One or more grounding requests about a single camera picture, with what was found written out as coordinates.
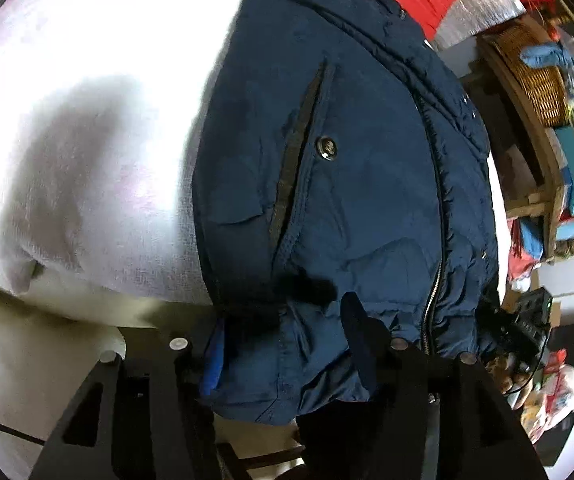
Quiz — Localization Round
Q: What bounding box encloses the silver foil insulation panel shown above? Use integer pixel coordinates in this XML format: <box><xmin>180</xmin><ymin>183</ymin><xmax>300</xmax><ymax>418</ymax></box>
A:
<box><xmin>431</xmin><ymin>0</ymin><xmax>526</xmax><ymax>51</ymax></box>

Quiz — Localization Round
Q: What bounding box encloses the white pink bed blanket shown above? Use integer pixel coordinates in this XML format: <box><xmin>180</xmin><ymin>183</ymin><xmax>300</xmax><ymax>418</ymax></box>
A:
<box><xmin>0</xmin><ymin>0</ymin><xmax>368</xmax><ymax>480</ymax></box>

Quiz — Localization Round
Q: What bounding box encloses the wicker basket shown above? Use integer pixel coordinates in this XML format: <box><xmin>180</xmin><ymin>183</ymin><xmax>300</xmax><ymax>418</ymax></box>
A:
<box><xmin>482</xmin><ymin>15</ymin><xmax>568</xmax><ymax>128</ymax></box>

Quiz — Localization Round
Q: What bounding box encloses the wooden side table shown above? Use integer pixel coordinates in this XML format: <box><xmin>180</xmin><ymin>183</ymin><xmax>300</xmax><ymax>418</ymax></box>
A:
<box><xmin>462</xmin><ymin>37</ymin><xmax>572</xmax><ymax>261</ymax></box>

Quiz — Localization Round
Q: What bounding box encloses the navy blue padded jacket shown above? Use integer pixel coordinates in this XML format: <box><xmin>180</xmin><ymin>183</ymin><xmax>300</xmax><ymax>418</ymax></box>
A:
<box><xmin>192</xmin><ymin>0</ymin><xmax>498</xmax><ymax>425</ymax></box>

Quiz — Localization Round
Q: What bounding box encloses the blue cloth in basket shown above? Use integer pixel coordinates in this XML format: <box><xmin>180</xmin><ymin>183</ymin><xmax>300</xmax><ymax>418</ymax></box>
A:
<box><xmin>519</xmin><ymin>42</ymin><xmax>574</xmax><ymax>72</ymax></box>

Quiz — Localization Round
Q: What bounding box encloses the folded coral cloth stack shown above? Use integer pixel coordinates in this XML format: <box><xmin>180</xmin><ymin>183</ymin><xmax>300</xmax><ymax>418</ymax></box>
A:
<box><xmin>507</xmin><ymin>217</ymin><xmax>545</xmax><ymax>282</ymax></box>

